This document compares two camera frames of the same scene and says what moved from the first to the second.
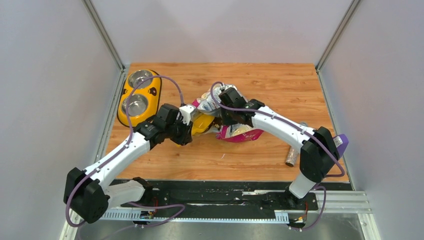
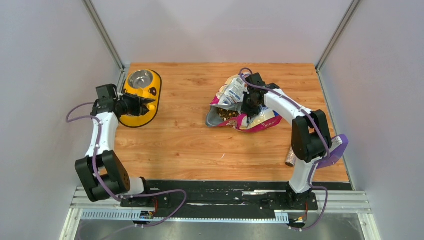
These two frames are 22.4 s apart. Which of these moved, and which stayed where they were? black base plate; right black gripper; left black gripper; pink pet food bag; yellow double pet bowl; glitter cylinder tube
Moved: right black gripper; left black gripper; pink pet food bag
Stayed: black base plate; glitter cylinder tube; yellow double pet bowl
